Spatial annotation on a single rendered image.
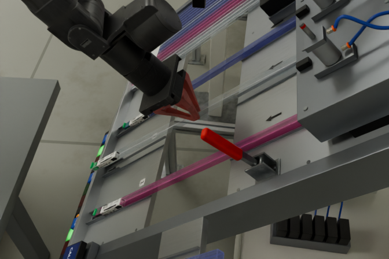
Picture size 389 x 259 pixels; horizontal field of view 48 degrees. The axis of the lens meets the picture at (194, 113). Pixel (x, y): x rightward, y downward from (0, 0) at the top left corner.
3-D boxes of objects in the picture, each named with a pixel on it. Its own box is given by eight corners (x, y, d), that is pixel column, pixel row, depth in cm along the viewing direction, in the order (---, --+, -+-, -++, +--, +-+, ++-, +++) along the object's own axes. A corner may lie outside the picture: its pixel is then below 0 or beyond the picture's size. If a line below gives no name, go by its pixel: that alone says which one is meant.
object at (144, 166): (88, 263, 82) (73, 256, 81) (158, 42, 126) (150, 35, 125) (153, 240, 71) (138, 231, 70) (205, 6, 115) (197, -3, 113)
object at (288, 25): (127, 131, 99) (122, 127, 98) (128, 126, 100) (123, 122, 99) (324, 8, 69) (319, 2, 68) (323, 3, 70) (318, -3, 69)
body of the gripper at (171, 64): (184, 59, 74) (153, 30, 70) (176, 104, 67) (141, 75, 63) (157, 75, 78) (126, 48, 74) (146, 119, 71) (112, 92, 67)
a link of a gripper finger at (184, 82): (214, 95, 77) (178, 62, 72) (210, 127, 72) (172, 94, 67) (184, 110, 81) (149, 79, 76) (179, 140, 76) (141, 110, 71)
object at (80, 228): (95, 270, 84) (63, 255, 81) (162, 50, 128) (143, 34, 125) (99, 269, 83) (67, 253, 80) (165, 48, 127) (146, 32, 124)
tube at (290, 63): (95, 171, 93) (91, 169, 92) (96, 165, 94) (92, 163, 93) (303, 63, 64) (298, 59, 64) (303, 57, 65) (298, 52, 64)
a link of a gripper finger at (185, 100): (215, 91, 77) (179, 58, 73) (210, 122, 73) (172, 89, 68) (186, 106, 81) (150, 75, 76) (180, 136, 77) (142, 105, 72)
